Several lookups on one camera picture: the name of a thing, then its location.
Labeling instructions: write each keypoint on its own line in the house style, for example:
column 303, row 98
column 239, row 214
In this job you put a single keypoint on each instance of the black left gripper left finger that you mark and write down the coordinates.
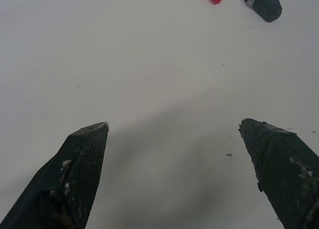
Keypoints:
column 74, row 174

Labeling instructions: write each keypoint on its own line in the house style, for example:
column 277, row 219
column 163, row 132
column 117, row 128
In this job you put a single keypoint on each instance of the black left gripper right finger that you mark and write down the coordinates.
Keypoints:
column 281, row 169

